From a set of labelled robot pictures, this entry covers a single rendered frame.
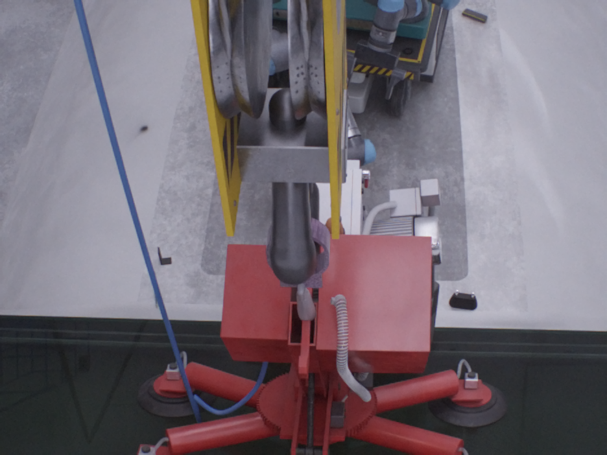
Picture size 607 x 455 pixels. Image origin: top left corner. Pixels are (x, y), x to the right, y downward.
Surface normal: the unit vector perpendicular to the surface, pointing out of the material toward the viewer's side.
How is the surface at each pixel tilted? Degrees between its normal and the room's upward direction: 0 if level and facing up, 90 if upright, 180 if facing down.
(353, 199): 18
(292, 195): 60
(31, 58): 0
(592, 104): 31
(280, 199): 68
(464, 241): 0
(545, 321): 38
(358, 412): 26
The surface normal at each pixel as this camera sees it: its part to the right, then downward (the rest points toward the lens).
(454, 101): -0.04, -0.62
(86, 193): -0.46, -0.57
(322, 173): -0.07, 0.78
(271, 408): -0.01, -0.90
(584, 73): 0.48, -0.52
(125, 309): -0.10, 0.02
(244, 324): -0.07, -0.36
